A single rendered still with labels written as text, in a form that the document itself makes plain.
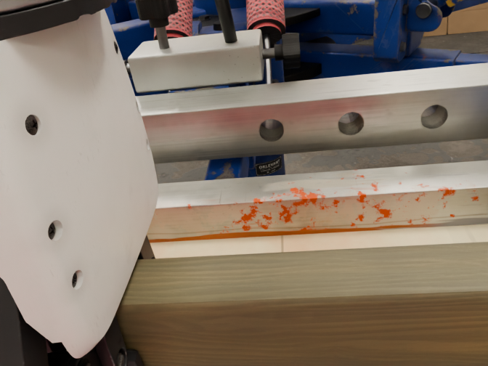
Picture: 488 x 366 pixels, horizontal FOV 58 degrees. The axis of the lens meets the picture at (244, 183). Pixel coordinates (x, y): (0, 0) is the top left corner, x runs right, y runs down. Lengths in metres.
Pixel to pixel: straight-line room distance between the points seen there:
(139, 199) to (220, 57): 0.26
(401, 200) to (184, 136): 0.19
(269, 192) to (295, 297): 0.19
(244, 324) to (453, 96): 0.28
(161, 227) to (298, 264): 0.20
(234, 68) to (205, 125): 0.07
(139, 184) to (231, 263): 0.05
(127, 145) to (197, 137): 0.23
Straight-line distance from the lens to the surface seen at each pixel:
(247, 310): 0.17
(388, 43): 0.79
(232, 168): 0.54
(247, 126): 0.39
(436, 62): 0.83
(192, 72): 0.43
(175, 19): 0.61
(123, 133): 0.17
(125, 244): 0.17
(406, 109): 0.39
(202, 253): 0.36
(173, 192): 0.37
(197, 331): 0.19
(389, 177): 0.36
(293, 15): 0.84
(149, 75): 0.44
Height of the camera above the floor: 1.18
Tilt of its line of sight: 32 degrees down
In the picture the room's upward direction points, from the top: 8 degrees counter-clockwise
